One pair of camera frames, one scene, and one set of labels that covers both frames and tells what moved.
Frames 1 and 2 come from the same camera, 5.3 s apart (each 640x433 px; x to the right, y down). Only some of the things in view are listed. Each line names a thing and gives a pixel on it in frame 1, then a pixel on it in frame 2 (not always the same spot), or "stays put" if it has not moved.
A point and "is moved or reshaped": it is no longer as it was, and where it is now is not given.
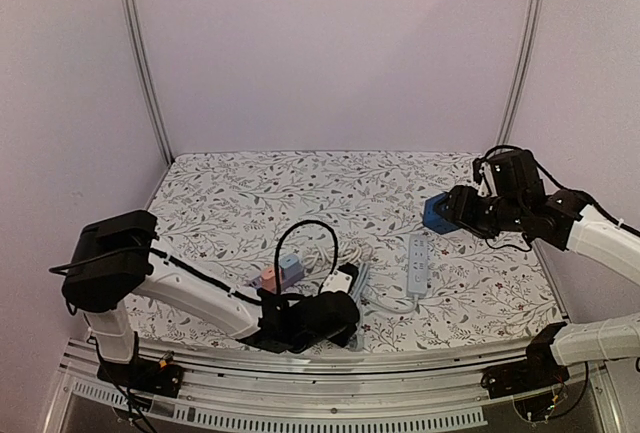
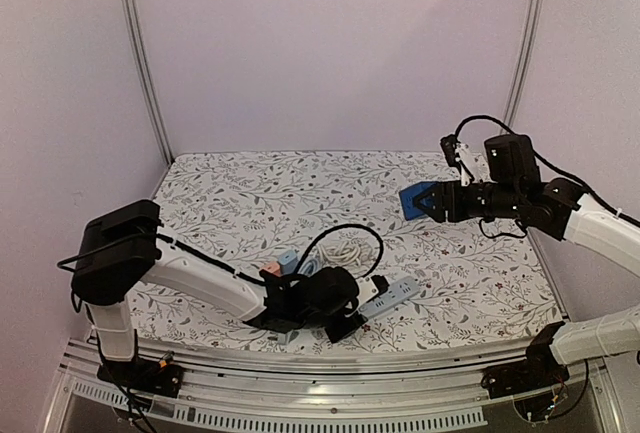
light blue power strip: x=418 y=265 to x=395 y=292
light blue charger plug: x=292 y=269 stays put
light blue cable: x=361 y=297 is moved or reshaped
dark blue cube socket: x=434 y=221 to x=407 y=197
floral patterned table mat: x=258 y=218 stays put
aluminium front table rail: x=248 y=390 stays put
